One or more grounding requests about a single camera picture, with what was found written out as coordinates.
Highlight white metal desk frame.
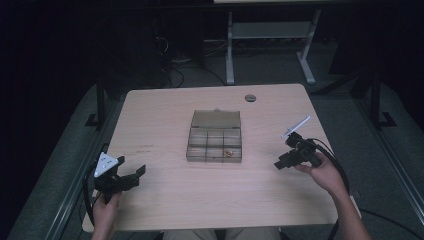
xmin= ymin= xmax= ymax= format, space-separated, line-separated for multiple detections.
xmin=225 ymin=9 xmax=322 ymax=86

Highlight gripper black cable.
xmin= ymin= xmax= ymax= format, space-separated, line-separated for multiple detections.
xmin=308 ymin=137 xmax=424 ymax=240
xmin=82 ymin=163 xmax=102 ymax=229

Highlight black metal stand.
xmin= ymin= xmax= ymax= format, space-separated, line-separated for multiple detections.
xmin=366 ymin=68 xmax=398 ymax=130
xmin=84 ymin=76 xmax=108 ymax=131

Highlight person's right hand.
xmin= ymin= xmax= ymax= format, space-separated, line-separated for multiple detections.
xmin=294 ymin=152 xmax=348 ymax=198

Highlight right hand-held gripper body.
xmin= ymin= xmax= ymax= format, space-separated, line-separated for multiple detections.
xmin=280 ymin=115 xmax=323 ymax=169

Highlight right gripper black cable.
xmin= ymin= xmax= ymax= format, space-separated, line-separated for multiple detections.
xmin=308 ymin=137 xmax=424 ymax=240

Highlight person's left hand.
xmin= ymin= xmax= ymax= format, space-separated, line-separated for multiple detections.
xmin=92 ymin=191 xmax=122 ymax=229

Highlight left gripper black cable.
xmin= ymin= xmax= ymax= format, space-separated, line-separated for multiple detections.
xmin=82 ymin=163 xmax=102 ymax=229

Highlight clear plastic compartment box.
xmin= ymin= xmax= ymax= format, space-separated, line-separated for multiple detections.
xmin=185 ymin=108 xmax=243 ymax=164

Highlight metal floor rail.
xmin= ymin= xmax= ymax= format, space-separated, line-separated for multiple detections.
xmin=354 ymin=96 xmax=424 ymax=218
xmin=43 ymin=96 xmax=126 ymax=240

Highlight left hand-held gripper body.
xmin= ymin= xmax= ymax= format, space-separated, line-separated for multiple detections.
xmin=93 ymin=152 xmax=141 ymax=205

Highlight black floor cables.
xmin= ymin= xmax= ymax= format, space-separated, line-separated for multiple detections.
xmin=156 ymin=33 xmax=228 ymax=88

